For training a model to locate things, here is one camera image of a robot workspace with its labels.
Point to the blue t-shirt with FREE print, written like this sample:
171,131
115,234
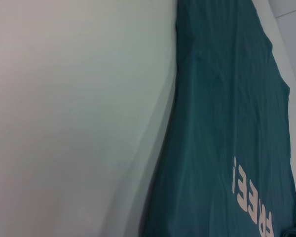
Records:
224,111

